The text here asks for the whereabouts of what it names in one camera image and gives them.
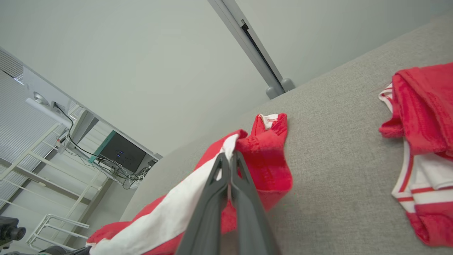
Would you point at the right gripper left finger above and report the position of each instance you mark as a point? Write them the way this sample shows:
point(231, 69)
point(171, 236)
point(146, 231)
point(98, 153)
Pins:
point(207, 219)

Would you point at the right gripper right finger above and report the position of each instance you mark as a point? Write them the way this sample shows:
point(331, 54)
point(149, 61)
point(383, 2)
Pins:
point(251, 219)

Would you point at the red and white shorts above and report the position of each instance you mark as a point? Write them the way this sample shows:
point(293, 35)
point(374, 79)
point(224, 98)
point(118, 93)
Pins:
point(269, 163)

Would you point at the red basketball jersey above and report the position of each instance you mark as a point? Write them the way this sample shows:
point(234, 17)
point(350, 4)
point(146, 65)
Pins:
point(428, 117)

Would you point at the black computer box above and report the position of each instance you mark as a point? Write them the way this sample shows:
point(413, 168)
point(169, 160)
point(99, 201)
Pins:
point(122, 152)

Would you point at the white bar lamp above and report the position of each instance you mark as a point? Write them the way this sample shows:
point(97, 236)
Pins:
point(49, 112)

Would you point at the white tube frame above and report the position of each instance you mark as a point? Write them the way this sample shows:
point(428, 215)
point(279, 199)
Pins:
point(67, 220)

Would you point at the white metal rack frame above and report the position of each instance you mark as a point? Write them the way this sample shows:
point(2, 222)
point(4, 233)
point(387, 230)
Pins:
point(63, 164)

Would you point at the grey partition joint post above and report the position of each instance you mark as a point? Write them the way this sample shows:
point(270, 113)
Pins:
point(254, 46)

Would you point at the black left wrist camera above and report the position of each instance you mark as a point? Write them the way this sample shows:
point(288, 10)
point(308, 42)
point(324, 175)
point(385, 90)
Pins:
point(10, 232)

